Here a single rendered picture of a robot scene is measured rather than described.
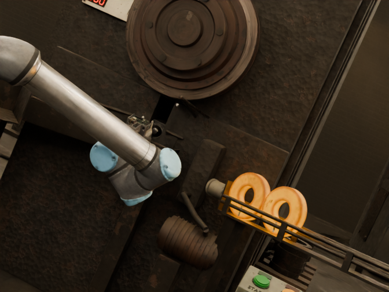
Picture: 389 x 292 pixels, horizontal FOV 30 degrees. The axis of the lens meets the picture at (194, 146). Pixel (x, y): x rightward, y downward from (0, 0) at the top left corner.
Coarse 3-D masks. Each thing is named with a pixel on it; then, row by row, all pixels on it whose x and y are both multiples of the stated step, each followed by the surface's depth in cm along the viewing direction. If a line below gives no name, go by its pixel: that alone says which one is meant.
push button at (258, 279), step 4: (256, 276) 177; (260, 276) 178; (264, 276) 178; (256, 280) 176; (260, 280) 176; (264, 280) 177; (268, 280) 177; (256, 284) 176; (260, 284) 175; (264, 284) 176; (268, 284) 176
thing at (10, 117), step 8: (0, 88) 252; (8, 88) 253; (16, 88) 254; (24, 88) 249; (0, 96) 253; (8, 96) 254; (16, 96) 255; (24, 96) 244; (0, 104) 254; (8, 104) 254; (16, 104) 252; (24, 104) 239; (0, 112) 244; (8, 112) 250; (16, 112) 247; (8, 120) 237; (16, 120) 242
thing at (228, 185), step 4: (228, 180) 238; (228, 184) 238; (224, 188) 238; (228, 188) 239; (224, 192) 238; (228, 192) 239; (220, 200) 238; (220, 204) 238; (216, 208) 239; (220, 208) 239
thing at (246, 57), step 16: (240, 0) 248; (128, 16) 257; (128, 32) 257; (256, 32) 247; (128, 48) 257; (240, 64) 249; (144, 80) 256; (224, 80) 250; (176, 96) 254; (192, 96) 252; (208, 96) 251
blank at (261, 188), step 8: (240, 176) 237; (248, 176) 235; (256, 176) 233; (232, 184) 239; (240, 184) 237; (248, 184) 234; (256, 184) 232; (264, 184) 230; (232, 192) 238; (240, 192) 237; (256, 192) 231; (264, 192) 229; (240, 200) 236; (256, 200) 230; (264, 200) 229; (232, 208) 237; (240, 216) 233; (248, 216) 231
